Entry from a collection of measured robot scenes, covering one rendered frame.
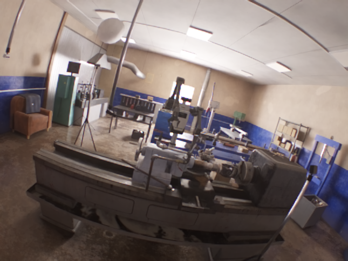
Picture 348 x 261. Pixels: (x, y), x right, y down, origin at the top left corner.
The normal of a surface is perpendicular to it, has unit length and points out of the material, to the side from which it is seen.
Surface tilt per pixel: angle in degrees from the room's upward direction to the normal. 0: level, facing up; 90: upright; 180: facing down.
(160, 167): 66
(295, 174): 90
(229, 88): 90
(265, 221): 90
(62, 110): 90
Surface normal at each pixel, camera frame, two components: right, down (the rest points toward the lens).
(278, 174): 0.04, 0.23
